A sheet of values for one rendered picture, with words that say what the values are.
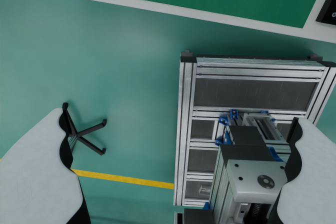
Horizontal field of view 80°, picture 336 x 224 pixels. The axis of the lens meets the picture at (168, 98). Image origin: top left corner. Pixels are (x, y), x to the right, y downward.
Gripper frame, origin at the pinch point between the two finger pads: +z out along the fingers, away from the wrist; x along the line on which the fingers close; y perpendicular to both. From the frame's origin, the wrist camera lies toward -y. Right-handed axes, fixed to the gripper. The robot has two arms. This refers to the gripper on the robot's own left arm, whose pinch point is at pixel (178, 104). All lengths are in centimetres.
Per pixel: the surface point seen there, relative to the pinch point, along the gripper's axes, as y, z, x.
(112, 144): 112, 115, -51
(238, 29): 17, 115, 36
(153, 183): 160, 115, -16
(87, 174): 151, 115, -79
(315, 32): 3, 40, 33
